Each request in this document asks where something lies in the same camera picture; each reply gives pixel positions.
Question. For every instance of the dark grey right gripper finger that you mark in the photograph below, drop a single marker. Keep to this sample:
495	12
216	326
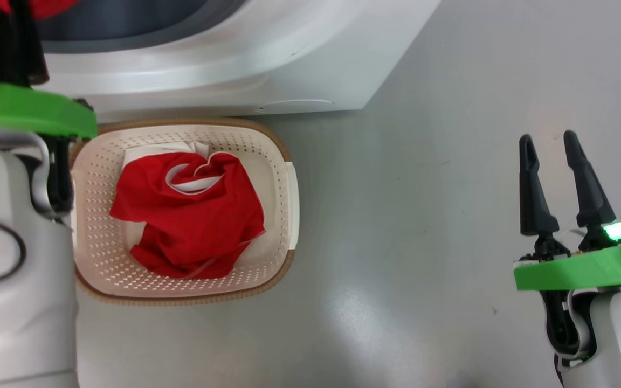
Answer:
591	194
534	199

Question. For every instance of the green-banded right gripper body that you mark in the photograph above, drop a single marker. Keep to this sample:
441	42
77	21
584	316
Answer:
574	269

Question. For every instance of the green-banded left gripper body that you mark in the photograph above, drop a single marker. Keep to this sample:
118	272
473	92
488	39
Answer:
30	110

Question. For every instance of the plain red garment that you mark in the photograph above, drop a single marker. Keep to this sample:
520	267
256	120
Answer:
46	6

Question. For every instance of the red garment with white trim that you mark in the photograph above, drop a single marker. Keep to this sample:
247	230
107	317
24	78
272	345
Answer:
192	226

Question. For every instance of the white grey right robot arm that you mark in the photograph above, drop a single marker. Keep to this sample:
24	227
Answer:
618	345

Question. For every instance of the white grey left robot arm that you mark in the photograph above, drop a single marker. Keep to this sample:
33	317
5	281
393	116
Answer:
14	323

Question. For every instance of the white front-load washing machine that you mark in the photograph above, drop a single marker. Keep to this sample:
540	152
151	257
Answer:
235	70

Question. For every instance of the cream perforated laundry basket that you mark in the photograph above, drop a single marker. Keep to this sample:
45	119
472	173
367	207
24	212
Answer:
273	161

